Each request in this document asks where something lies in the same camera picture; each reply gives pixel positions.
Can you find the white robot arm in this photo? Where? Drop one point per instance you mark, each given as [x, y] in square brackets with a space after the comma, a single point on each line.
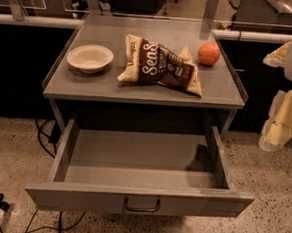
[288, 65]

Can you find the grey top drawer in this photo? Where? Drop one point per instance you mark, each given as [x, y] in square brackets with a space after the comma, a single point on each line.
[140, 173]

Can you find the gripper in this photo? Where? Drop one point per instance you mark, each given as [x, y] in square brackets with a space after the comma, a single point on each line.
[278, 130]

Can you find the brown chip bag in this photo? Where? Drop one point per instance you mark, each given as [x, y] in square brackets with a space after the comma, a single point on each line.
[152, 63]

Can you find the grey metal cabinet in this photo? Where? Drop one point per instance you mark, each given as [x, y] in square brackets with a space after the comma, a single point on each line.
[221, 87]

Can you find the white horizontal rail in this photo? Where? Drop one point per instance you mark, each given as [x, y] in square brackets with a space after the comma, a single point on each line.
[220, 34]

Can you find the metal drawer handle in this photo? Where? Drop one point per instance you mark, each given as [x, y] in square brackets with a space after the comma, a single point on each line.
[137, 204]

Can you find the orange fruit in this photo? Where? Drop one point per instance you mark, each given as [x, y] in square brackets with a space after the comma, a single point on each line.
[208, 54]

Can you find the white paper bowl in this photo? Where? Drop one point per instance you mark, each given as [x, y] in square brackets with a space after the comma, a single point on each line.
[90, 58]

